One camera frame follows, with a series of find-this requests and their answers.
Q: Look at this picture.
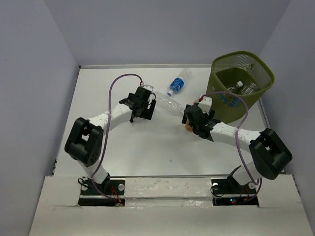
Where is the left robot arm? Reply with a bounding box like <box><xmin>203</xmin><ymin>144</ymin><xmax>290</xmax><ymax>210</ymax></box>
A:
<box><xmin>64</xmin><ymin>85</ymin><xmax>156</xmax><ymax>194</ymax></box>

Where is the white foam strip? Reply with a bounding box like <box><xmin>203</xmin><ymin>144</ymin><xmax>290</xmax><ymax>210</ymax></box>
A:
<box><xmin>124</xmin><ymin>177</ymin><xmax>213</xmax><ymax>208</ymax></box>

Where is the blue label bottle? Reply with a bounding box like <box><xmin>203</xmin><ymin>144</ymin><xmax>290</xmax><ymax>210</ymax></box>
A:
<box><xmin>167</xmin><ymin>68</ymin><xmax>192</xmax><ymax>96</ymax></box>
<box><xmin>218</xmin><ymin>94</ymin><xmax>242</xmax><ymax>107</ymax></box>
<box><xmin>240</xmin><ymin>83</ymin><xmax>260</xmax><ymax>95</ymax></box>

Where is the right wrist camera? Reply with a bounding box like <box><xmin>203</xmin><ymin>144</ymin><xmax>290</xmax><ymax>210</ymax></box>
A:
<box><xmin>197</xmin><ymin>96</ymin><xmax>212</xmax><ymax>114</ymax></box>

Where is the clear unlabelled bottle far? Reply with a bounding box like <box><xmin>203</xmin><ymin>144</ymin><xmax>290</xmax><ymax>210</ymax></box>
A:
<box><xmin>154</xmin><ymin>91</ymin><xmax>184</xmax><ymax>117</ymax></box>

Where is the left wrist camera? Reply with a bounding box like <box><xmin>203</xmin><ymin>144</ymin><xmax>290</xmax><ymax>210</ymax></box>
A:
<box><xmin>141</xmin><ymin>85</ymin><xmax>154</xmax><ymax>92</ymax></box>

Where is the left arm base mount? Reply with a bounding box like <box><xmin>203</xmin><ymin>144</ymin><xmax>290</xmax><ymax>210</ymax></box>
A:
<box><xmin>77</xmin><ymin>177</ymin><xmax>126</xmax><ymax>207</ymax></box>

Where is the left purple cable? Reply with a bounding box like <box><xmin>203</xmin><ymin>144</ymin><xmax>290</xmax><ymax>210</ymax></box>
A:
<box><xmin>92</xmin><ymin>73</ymin><xmax>146</xmax><ymax>200</ymax></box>

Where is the orange juice bottle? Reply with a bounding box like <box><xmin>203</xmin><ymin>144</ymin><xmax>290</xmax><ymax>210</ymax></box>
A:
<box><xmin>184</xmin><ymin>98</ymin><xmax>201</xmax><ymax>132</ymax></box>

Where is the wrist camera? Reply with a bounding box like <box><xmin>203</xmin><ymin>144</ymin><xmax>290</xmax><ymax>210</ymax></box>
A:
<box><xmin>197</xmin><ymin>96</ymin><xmax>212</xmax><ymax>114</ymax></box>
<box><xmin>141</xmin><ymin>85</ymin><xmax>154</xmax><ymax>92</ymax></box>

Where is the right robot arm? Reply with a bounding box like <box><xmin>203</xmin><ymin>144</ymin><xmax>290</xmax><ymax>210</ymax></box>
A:
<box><xmin>182</xmin><ymin>104</ymin><xmax>293</xmax><ymax>193</ymax></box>

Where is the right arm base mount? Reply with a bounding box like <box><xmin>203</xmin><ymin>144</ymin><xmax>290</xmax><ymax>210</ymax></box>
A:
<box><xmin>210</xmin><ymin>178</ymin><xmax>259</xmax><ymax>206</ymax></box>

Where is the green mesh waste bin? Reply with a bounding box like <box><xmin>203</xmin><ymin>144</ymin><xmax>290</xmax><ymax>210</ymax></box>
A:
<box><xmin>206</xmin><ymin>51</ymin><xmax>275</xmax><ymax>123</ymax></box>

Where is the clear crushed bottle white cap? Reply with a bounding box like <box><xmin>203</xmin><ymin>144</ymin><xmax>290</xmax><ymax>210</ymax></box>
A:
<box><xmin>227</xmin><ymin>81</ymin><xmax>244</xmax><ymax>94</ymax></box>

